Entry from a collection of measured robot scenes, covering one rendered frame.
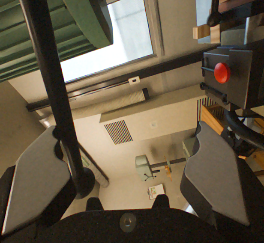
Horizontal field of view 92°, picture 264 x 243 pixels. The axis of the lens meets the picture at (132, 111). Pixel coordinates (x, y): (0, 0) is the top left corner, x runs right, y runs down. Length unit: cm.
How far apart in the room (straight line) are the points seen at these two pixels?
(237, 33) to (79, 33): 25
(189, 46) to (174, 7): 42
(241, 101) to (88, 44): 23
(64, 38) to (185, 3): 154
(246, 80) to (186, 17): 150
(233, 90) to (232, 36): 11
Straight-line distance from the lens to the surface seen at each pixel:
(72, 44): 21
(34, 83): 204
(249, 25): 28
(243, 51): 22
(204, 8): 53
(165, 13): 162
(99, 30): 19
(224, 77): 22
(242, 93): 23
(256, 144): 36
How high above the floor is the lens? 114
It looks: 7 degrees up
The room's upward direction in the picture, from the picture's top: 105 degrees counter-clockwise
